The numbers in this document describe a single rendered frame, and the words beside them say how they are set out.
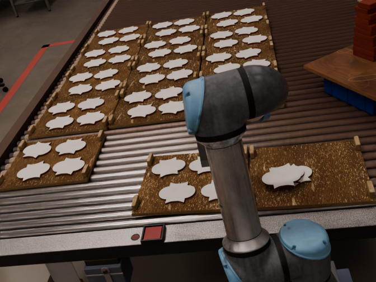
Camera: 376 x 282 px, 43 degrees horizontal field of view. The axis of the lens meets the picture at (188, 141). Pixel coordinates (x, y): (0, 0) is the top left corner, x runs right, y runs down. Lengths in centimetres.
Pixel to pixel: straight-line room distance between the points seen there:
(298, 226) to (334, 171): 59
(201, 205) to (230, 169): 64
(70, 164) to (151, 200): 49
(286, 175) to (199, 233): 37
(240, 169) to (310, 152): 82
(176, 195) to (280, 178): 37
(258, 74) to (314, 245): 42
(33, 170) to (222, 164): 124
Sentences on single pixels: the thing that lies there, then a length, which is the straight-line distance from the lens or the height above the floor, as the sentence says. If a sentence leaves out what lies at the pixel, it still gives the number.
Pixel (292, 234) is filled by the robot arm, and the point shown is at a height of 118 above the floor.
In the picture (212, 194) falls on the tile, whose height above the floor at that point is 94.
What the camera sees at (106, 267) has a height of 83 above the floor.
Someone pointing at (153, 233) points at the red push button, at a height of 93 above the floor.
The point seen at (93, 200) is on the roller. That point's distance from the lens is 188.
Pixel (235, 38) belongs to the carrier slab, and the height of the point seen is 94.
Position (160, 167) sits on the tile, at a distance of 189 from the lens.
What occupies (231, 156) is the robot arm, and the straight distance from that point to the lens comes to 104.
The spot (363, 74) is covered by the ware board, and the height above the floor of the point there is 104.
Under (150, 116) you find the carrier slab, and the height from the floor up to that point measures 94.
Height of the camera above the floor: 201
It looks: 32 degrees down
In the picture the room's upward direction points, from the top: 13 degrees counter-clockwise
